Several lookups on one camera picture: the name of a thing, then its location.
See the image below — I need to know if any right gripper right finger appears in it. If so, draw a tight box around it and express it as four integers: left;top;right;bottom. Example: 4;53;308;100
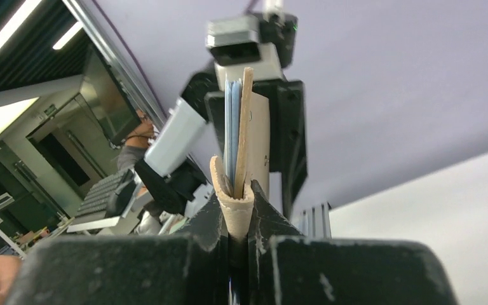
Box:
248;182;457;304

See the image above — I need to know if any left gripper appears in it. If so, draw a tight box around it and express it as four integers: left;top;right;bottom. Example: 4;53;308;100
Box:
180;71;308;217

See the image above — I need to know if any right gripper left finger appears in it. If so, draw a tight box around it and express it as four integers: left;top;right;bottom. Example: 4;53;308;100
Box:
6;196;229;304

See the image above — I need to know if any beige card holder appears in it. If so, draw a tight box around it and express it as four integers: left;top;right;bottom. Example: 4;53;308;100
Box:
210;67;270;244

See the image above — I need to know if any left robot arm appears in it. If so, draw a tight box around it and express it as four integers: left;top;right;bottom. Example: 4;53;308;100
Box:
136;71;308;217

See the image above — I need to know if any person at desk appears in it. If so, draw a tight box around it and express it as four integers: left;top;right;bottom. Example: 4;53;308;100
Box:
116;109;156;171

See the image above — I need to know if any monitor screen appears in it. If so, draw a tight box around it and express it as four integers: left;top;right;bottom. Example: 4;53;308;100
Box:
79;47;140;146

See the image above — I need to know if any computer keyboard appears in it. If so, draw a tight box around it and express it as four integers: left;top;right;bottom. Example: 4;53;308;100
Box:
76;168;136;218

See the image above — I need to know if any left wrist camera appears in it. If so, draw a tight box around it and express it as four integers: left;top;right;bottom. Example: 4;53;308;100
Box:
206;13;298;90

